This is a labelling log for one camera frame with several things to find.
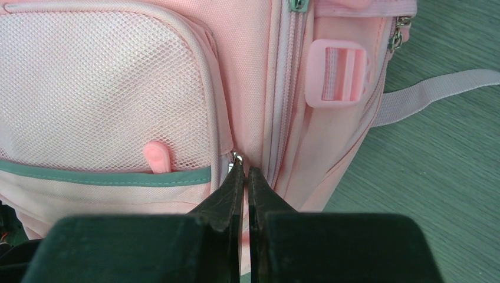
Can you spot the pink student backpack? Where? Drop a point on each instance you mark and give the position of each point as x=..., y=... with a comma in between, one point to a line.
x=120, y=117

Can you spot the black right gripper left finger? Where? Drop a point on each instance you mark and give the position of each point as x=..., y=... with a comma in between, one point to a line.
x=222, y=216

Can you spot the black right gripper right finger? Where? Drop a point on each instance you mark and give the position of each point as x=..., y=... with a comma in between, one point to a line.
x=263, y=202

